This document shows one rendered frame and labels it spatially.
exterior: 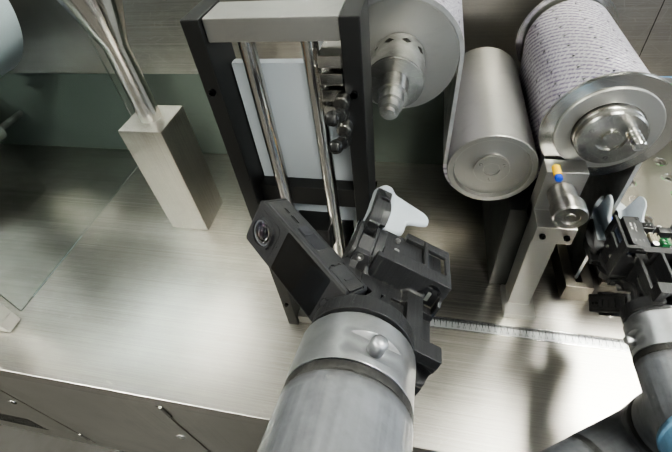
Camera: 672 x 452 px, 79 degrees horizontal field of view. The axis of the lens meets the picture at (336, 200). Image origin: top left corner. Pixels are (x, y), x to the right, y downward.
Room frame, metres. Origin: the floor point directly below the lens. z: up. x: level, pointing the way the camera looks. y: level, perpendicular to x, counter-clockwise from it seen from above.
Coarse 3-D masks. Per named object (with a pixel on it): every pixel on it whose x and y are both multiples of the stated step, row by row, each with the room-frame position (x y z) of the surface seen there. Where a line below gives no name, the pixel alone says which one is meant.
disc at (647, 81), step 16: (592, 80) 0.39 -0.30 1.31; (608, 80) 0.38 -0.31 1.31; (624, 80) 0.38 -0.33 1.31; (640, 80) 0.37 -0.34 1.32; (656, 80) 0.37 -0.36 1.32; (576, 96) 0.39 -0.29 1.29; (560, 112) 0.39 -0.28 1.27; (544, 128) 0.39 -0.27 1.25; (544, 144) 0.39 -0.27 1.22; (656, 144) 0.36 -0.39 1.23; (640, 160) 0.36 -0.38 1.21
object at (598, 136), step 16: (592, 112) 0.38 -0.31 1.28; (608, 112) 0.36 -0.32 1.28; (624, 112) 0.36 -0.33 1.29; (640, 112) 0.36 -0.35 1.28; (576, 128) 0.38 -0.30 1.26; (592, 128) 0.36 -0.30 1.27; (608, 128) 0.36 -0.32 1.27; (624, 128) 0.35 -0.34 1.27; (640, 128) 0.35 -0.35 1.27; (576, 144) 0.37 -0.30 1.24; (592, 144) 0.36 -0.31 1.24; (608, 144) 0.36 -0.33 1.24; (624, 144) 0.35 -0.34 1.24; (592, 160) 0.36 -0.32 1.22; (608, 160) 0.35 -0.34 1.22
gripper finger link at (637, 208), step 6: (636, 198) 0.36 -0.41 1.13; (642, 198) 0.35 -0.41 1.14; (630, 204) 0.36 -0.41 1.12; (636, 204) 0.35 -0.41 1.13; (642, 204) 0.35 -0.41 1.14; (618, 210) 0.37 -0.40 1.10; (624, 210) 0.37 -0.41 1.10; (630, 210) 0.36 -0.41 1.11; (636, 210) 0.35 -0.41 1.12; (642, 210) 0.34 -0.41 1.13; (612, 216) 0.37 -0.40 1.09; (618, 216) 0.36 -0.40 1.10; (636, 216) 0.34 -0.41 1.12; (642, 216) 0.33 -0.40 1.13
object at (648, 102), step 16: (592, 96) 0.38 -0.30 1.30; (608, 96) 0.38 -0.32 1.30; (624, 96) 0.37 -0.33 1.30; (640, 96) 0.37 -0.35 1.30; (656, 96) 0.36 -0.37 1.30; (576, 112) 0.38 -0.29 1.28; (656, 112) 0.36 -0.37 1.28; (560, 128) 0.39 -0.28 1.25; (656, 128) 0.36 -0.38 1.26; (560, 144) 0.39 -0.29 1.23; (624, 160) 0.36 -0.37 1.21
